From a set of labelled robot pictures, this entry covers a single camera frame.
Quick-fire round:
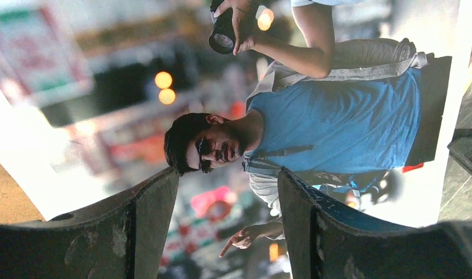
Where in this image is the printed photo sheet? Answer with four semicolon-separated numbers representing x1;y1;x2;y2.
0;0;472;279

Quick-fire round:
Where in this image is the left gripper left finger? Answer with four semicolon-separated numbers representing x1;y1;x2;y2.
0;167;179;278

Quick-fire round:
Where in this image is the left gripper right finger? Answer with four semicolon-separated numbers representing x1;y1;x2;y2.
278;169;472;278

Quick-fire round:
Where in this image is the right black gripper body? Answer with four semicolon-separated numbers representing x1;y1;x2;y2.
448;128;472;176

